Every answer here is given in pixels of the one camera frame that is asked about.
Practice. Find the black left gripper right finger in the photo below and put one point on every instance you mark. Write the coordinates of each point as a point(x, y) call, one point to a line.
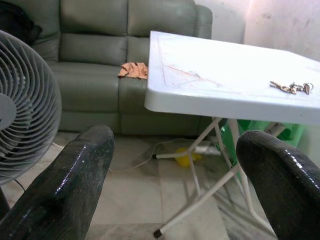
point(282, 180)

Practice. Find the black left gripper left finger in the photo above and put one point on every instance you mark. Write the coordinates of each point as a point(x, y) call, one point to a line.
point(62, 180)

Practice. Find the bunch of metal keys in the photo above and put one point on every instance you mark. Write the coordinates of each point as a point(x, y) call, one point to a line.
point(290, 87)

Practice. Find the grey electric fan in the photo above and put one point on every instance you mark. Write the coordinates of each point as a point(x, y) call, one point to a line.
point(27, 105)

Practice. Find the yellow plastic object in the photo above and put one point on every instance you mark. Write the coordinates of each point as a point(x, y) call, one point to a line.
point(183, 160)

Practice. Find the orange cloth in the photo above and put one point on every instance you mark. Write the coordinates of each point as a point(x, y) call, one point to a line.
point(133, 70)

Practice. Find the green plastic container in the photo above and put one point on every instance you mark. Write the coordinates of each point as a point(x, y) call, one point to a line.
point(251, 126)

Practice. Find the white power strip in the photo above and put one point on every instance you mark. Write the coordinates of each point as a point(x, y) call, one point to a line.
point(207, 150)

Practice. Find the grey-green leather sofa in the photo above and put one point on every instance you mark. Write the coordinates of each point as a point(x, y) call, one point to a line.
point(95, 75)

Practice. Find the white folding table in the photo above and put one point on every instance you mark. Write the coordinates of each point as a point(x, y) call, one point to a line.
point(225, 75)

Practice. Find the black bag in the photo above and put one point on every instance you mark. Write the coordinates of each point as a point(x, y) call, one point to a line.
point(17, 22)

